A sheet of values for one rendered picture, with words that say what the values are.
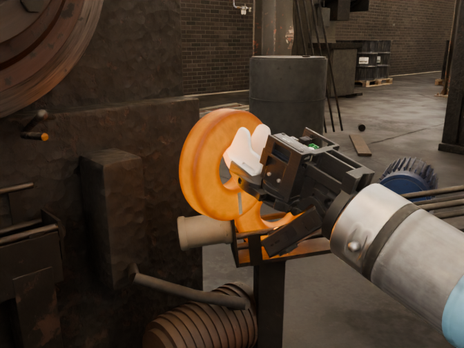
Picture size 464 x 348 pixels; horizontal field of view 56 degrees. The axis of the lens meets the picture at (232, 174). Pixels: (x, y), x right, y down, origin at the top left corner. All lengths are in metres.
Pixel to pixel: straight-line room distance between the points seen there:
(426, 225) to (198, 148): 0.27
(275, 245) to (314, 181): 0.10
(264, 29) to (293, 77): 1.90
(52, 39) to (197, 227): 0.36
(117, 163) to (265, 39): 4.31
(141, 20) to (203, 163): 0.45
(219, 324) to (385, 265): 0.44
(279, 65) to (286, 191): 2.69
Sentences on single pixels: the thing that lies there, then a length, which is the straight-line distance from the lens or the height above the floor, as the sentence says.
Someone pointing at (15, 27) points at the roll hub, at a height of 1.00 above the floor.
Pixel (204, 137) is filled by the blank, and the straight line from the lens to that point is 0.55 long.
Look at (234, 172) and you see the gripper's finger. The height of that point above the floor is 0.83.
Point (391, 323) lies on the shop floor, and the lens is 1.80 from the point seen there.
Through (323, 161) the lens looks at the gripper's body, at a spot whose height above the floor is 0.86.
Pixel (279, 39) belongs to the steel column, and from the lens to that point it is 4.78.
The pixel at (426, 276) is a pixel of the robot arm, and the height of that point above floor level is 0.79.
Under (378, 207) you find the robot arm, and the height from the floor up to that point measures 0.83.
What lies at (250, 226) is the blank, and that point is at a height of 0.68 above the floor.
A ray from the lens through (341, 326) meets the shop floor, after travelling 1.73.
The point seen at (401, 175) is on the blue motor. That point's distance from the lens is 2.43.
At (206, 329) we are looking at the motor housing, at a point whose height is 0.52.
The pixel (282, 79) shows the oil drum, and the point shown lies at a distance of 3.17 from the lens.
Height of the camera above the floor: 0.99
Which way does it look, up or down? 17 degrees down
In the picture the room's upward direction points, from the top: straight up
